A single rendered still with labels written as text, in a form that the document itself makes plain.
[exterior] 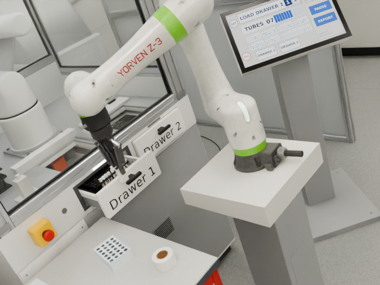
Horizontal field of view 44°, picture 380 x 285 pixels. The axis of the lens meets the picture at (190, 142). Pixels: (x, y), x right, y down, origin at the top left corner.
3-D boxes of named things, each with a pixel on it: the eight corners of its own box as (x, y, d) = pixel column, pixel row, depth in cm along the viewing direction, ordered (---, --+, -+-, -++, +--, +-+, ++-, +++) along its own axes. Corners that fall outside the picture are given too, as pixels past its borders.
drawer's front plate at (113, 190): (162, 173, 183) (152, 150, 178) (109, 219, 167) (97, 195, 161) (158, 172, 185) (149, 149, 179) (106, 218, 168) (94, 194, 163)
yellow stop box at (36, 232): (59, 235, 164) (50, 220, 160) (43, 249, 159) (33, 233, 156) (51, 232, 167) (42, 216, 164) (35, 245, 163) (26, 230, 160)
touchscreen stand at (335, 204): (383, 219, 240) (357, 31, 193) (299, 247, 240) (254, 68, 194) (341, 171, 284) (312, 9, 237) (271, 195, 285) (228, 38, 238)
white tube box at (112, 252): (134, 256, 154) (130, 247, 152) (114, 272, 150) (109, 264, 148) (116, 242, 163) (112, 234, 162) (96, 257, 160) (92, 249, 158)
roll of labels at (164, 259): (179, 265, 144) (175, 255, 142) (159, 275, 142) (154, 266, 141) (173, 252, 150) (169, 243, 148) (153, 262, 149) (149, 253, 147)
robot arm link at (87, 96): (168, 41, 148) (147, 13, 143) (180, 47, 138) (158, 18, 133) (83, 117, 147) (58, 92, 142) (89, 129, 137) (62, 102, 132)
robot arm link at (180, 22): (211, 5, 150) (189, -27, 144) (227, 8, 138) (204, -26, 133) (169, 42, 149) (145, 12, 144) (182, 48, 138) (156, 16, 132)
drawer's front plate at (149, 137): (186, 128, 211) (178, 107, 206) (143, 164, 194) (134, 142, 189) (183, 128, 212) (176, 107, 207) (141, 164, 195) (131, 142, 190)
